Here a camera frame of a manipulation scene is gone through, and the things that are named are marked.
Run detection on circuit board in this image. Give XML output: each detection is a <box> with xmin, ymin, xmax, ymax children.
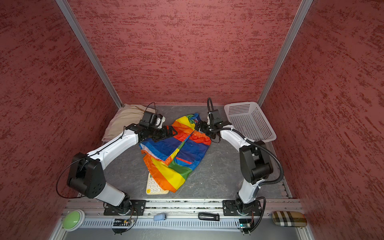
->
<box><xmin>239</xmin><ymin>219</ymin><xmax>255</xmax><ymax>230</ymax></box>
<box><xmin>113</xmin><ymin>219</ymin><xmax>133</xmax><ymax>228</ymax></box>

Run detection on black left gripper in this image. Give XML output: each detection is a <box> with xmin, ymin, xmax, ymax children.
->
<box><xmin>148</xmin><ymin>125</ymin><xmax>177</xmax><ymax>142</ymax></box>

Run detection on left circuit board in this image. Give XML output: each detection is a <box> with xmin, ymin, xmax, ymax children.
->
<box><xmin>113</xmin><ymin>219</ymin><xmax>133</xmax><ymax>228</ymax></box>

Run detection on plaid glasses case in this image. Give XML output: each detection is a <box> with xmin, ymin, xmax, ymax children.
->
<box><xmin>272</xmin><ymin>211</ymin><xmax>308</xmax><ymax>228</ymax></box>

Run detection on yellow calculator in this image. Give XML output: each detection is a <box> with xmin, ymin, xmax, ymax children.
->
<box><xmin>146</xmin><ymin>173</ymin><xmax>169</xmax><ymax>195</ymax></box>

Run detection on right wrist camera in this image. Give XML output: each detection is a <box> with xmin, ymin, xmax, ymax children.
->
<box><xmin>208</xmin><ymin>110</ymin><xmax>224</xmax><ymax>127</ymax></box>

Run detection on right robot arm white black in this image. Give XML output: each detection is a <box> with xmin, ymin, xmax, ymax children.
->
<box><xmin>195</xmin><ymin>121</ymin><xmax>274</xmax><ymax>216</ymax></box>

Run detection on white plastic basket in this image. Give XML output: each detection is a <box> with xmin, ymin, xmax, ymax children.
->
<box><xmin>224</xmin><ymin>102</ymin><xmax>277</xmax><ymax>143</ymax></box>

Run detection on beige shorts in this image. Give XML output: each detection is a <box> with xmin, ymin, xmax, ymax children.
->
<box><xmin>102</xmin><ymin>105</ymin><xmax>155</xmax><ymax>143</ymax></box>

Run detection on right circuit board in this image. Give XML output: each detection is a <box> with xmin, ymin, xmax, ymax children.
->
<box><xmin>239</xmin><ymin>219</ymin><xmax>255</xmax><ymax>230</ymax></box>

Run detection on multicolour striped shorts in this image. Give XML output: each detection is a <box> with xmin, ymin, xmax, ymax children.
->
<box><xmin>140</xmin><ymin>113</ymin><xmax>211</xmax><ymax>193</ymax></box>

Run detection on green round button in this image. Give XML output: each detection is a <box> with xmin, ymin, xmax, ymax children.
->
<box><xmin>62</xmin><ymin>210</ymin><xmax>86</xmax><ymax>232</ymax></box>

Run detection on black corrugated cable conduit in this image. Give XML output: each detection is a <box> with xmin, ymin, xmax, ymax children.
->
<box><xmin>206</xmin><ymin>97</ymin><xmax>285</xmax><ymax>233</ymax></box>

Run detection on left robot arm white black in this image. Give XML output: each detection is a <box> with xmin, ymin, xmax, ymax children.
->
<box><xmin>67</xmin><ymin>124</ymin><xmax>177</xmax><ymax>216</ymax></box>

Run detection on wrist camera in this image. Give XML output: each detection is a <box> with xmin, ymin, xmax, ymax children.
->
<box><xmin>208</xmin><ymin>110</ymin><xmax>224</xmax><ymax>127</ymax></box>
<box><xmin>139</xmin><ymin>111</ymin><xmax>166</xmax><ymax>129</ymax></box>

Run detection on small blue object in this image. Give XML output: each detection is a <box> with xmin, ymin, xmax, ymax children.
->
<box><xmin>153</xmin><ymin>213</ymin><xmax>167</xmax><ymax>222</ymax></box>

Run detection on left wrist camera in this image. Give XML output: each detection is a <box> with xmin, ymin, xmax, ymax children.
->
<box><xmin>139</xmin><ymin>111</ymin><xmax>166</xmax><ymax>129</ymax></box>

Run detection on black usb stick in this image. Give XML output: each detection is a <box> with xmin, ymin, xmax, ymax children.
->
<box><xmin>198</xmin><ymin>212</ymin><xmax>220</xmax><ymax>222</ymax></box>

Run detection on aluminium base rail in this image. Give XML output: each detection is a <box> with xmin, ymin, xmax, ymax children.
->
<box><xmin>50</xmin><ymin>199</ymin><xmax>304</xmax><ymax>240</ymax></box>

